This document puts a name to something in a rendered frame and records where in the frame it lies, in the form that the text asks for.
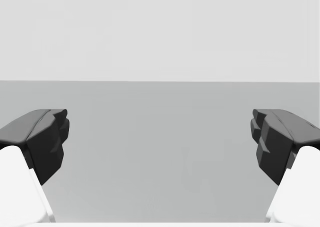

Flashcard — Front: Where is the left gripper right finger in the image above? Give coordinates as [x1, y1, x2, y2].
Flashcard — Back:
[250, 108, 320, 223]

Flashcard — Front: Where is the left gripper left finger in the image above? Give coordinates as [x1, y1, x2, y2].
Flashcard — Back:
[0, 108, 70, 223]

